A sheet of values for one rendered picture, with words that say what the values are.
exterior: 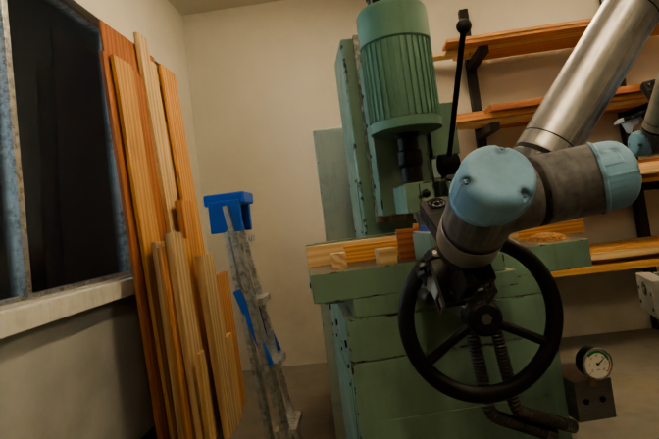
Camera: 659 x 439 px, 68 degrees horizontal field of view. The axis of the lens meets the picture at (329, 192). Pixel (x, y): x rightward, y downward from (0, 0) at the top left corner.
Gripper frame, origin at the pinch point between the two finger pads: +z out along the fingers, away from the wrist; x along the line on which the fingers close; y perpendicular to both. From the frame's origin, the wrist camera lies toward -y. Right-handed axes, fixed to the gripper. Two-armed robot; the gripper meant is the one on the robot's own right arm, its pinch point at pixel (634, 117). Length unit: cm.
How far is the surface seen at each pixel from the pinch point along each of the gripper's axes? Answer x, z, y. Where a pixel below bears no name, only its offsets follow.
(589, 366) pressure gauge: -65, -77, 50
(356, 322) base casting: -107, -78, 30
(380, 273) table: -100, -77, 22
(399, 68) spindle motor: -83, -66, -21
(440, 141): -74, -39, -5
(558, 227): -55, -54, 25
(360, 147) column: -97, -42, -10
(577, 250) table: -58, -70, 28
